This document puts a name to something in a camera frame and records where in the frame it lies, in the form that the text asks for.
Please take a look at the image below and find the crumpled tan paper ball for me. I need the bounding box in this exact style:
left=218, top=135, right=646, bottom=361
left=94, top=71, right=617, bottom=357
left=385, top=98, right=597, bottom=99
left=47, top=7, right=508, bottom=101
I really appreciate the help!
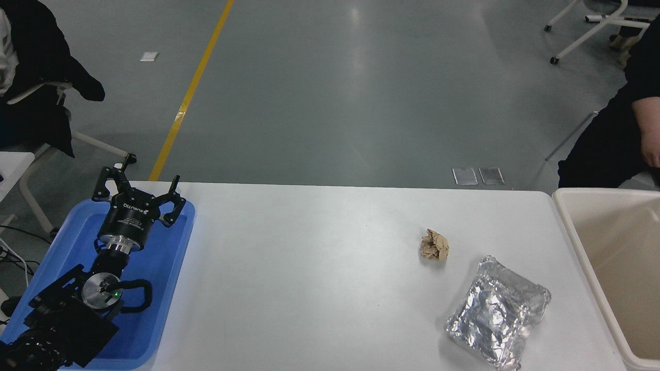
left=419, top=228, right=450, bottom=260

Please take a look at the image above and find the small white side table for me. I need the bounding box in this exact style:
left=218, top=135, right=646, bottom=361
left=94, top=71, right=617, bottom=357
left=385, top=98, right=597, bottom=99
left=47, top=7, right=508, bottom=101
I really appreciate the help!
left=0, top=151, right=36, bottom=203

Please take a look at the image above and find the standing person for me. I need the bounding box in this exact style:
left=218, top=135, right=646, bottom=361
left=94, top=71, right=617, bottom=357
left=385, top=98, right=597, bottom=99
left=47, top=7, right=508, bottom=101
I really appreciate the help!
left=557, top=15, right=660, bottom=189

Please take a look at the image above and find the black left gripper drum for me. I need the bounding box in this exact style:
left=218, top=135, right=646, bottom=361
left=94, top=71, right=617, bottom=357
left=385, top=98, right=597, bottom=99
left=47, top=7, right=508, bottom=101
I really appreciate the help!
left=98, top=192, right=162, bottom=243

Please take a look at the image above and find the person's hand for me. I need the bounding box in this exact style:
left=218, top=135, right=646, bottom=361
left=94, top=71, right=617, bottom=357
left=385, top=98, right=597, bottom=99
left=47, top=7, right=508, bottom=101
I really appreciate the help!
left=641, top=131, right=660, bottom=168

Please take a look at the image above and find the large pale bin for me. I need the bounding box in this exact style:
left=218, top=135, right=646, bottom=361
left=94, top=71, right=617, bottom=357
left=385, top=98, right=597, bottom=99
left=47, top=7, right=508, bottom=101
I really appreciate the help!
left=552, top=187, right=660, bottom=371

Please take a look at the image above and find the seated person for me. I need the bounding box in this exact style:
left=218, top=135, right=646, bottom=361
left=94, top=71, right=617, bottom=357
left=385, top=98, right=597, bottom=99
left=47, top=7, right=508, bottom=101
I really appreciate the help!
left=0, top=0, right=106, bottom=158

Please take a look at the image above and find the white wheeled chair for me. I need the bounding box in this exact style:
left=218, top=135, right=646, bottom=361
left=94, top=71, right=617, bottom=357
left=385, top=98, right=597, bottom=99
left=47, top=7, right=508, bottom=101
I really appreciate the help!
left=543, top=0, right=651, bottom=65

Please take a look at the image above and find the black floor cable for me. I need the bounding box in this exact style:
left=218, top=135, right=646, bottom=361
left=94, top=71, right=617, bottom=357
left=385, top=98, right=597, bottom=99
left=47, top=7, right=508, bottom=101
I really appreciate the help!
left=0, top=225, right=53, bottom=286

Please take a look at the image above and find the grey metal leg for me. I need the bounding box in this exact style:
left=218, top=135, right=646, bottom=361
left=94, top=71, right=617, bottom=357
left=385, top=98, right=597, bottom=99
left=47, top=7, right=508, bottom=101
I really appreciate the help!
left=546, top=112, right=600, bottom=162

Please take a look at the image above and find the white office chair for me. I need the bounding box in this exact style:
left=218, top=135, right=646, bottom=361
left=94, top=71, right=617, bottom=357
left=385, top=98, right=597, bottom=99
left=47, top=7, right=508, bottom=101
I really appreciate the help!
left=6, top=81, right=138, bottom=233

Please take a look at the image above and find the blue plastic tray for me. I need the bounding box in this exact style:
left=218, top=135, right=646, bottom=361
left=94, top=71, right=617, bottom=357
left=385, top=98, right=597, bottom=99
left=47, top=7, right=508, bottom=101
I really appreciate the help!
left=0, top=198, right=196, bottom=370

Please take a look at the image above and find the silver foil tray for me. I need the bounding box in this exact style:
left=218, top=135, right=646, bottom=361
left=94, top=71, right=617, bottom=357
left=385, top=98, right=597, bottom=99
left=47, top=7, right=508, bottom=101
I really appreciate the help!
left=444, top=254, right=552, bottom=371

